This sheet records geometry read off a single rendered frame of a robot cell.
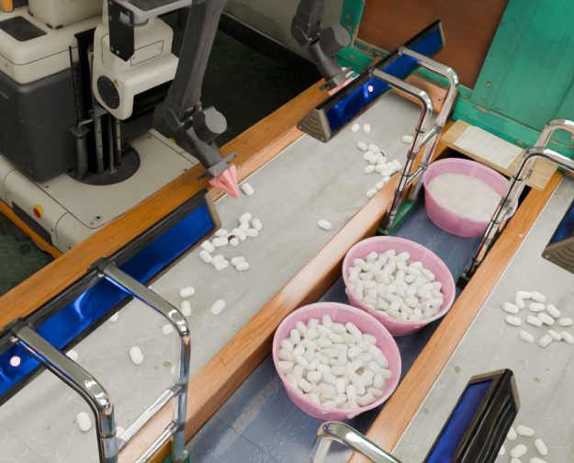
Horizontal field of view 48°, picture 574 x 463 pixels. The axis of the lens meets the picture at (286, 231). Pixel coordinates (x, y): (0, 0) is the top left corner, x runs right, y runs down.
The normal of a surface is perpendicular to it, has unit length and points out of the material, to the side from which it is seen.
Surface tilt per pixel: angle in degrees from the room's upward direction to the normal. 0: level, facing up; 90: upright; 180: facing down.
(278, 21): 90
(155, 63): 8
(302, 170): 0
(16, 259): 0
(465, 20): 90
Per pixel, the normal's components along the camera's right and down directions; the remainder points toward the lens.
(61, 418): 0.15, -0.71
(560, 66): -0.56, 0.51
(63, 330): 0.77, 0.03
